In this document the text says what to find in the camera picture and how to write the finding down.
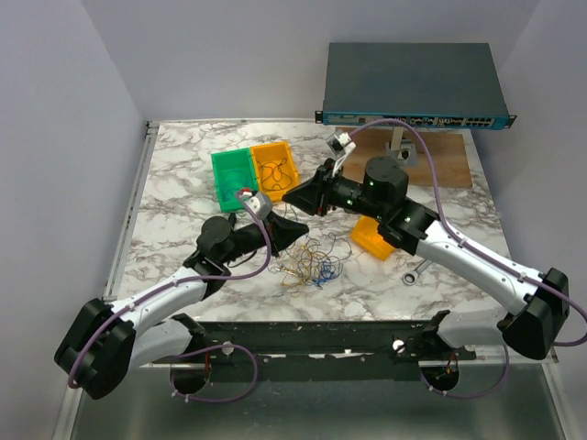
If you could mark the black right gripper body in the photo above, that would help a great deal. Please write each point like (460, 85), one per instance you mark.
(343, 192)

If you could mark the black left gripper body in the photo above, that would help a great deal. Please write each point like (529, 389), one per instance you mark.
(249, 238)

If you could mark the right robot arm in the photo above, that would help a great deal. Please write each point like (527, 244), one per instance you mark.
(533, 305)

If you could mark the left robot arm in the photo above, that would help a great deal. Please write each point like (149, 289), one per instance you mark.
(106, 340)

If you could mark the orange plastic bin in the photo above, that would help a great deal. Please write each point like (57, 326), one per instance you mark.
(275, 169)

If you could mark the loose yellow plastic bin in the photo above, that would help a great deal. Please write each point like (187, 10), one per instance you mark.
(365, 234)

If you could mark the green plastic bin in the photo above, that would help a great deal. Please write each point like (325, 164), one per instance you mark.
(233, 170)

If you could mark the wooden base board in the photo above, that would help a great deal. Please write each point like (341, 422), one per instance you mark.
(447, 150)

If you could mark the silver ratchet wrench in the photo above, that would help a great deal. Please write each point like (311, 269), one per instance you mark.
(411, 277)

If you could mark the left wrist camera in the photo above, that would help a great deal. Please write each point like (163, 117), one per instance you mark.
(256, 202)

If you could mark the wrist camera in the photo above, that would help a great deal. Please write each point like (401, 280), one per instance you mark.
(341, 145)
(256, 202)

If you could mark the grey switch stand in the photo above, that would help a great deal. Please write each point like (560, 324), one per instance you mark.
(402, 149)

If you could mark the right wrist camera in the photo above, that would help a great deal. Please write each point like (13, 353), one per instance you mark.
(341, 145)

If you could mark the blue network switch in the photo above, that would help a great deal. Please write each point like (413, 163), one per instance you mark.
(436, 85)

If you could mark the black mounting rail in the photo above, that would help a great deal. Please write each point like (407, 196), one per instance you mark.
(234, 352)

